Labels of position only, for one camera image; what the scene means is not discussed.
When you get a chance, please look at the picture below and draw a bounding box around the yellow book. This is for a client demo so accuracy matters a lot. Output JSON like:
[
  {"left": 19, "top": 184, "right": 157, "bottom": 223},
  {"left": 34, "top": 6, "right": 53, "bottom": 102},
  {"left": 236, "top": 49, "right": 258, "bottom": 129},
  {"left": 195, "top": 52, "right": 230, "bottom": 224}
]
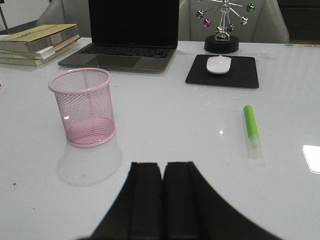
[
  {"left": 0, "top": 23, "right": 79, "bottom": 53},
  {"left": 0, "top": 50, "right": 63, "bottom": 67}
]

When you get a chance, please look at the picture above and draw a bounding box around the middle white book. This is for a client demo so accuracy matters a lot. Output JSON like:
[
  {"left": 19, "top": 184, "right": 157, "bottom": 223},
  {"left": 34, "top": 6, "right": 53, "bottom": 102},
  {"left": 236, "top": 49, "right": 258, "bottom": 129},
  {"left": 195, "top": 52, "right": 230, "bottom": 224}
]
[{"left": 0, "top": 35, "right": 81, "bottom": 60}]

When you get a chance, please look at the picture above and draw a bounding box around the bottom yellow book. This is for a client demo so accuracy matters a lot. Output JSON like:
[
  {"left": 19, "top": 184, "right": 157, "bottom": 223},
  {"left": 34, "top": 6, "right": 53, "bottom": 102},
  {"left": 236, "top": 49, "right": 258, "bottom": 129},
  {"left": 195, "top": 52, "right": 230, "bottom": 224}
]
[{"left": 0, "top": 50, "right": 63, "bottom": 67}]

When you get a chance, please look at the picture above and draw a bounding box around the white computer mouse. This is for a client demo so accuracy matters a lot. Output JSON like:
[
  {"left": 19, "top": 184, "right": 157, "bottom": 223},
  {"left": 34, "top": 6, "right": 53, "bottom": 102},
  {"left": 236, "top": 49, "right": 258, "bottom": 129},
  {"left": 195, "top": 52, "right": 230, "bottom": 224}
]
[{"left": 206, "top": 55, "right": 232, "bottom": 75}]

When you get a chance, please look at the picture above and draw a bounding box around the pink mesh pen holder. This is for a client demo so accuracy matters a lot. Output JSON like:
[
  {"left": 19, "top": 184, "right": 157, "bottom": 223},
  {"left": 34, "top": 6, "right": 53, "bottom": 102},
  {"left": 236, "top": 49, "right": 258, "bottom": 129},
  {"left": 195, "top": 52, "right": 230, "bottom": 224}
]
[{"left": 48, "top": 67, "right": 116, "bottom": 148}]

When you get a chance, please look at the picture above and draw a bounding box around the left grey armchair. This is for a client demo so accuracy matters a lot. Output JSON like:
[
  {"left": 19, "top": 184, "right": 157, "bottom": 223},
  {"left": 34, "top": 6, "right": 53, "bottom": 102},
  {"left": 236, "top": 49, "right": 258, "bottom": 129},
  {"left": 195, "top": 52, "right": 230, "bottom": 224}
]
[{"left": 35, "top": 0, "right": 91, "bottom": 38}]

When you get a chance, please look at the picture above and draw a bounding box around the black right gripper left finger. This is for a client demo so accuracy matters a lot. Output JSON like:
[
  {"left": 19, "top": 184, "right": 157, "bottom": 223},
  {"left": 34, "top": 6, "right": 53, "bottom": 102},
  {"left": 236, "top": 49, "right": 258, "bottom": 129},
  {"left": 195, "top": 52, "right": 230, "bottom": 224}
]
[{"left": 90, "top": 162, "right": 163, "bottom": 240}]

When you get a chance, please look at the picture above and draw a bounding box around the black mouse pad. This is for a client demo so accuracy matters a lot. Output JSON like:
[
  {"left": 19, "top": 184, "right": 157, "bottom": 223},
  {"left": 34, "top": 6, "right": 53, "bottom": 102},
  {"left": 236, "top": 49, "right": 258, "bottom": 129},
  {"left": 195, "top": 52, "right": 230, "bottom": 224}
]
[{"left": 185, "top": 54, "right": 260, "bottom": 89}]

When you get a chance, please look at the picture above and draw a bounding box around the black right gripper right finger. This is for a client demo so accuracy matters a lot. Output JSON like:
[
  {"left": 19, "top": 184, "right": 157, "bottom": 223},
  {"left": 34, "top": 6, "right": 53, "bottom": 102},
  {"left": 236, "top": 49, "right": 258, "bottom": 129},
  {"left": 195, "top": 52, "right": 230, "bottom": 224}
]
[{"left": 163, "top": 162, "right": 277, "bottom": 240}]

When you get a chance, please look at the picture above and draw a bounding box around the top yellow book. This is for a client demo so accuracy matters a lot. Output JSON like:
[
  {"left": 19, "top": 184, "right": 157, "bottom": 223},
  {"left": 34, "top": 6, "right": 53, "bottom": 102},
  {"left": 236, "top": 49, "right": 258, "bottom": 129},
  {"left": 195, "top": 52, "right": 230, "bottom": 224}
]
[{"left": 0, "top": 23, "right": 79, "bottom": 53}]

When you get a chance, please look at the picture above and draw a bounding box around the grey laptop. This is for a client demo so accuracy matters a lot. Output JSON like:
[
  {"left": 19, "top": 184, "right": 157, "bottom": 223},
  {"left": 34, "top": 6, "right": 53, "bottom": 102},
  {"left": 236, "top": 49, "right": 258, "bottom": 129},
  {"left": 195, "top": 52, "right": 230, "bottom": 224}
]
[{"left": 58, "top": 0, "right": 180, "bottom": 73}]

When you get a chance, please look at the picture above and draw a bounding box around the green highlighter pen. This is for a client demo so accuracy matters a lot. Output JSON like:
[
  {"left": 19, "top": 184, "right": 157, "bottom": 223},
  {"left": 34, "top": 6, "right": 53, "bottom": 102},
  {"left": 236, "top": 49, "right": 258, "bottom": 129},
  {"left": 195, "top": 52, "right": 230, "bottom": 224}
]
[{"left": 243, "top": 105, "right": 262, "bottom": 160}]

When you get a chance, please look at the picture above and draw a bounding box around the ferris wheel desk ornament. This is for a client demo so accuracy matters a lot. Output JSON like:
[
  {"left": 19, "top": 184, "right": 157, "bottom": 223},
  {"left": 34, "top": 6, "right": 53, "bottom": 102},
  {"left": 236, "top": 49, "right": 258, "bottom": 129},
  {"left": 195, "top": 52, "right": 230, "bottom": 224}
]
[{"left": 194, "top": 0, "right": 257, "bottom": 54}]

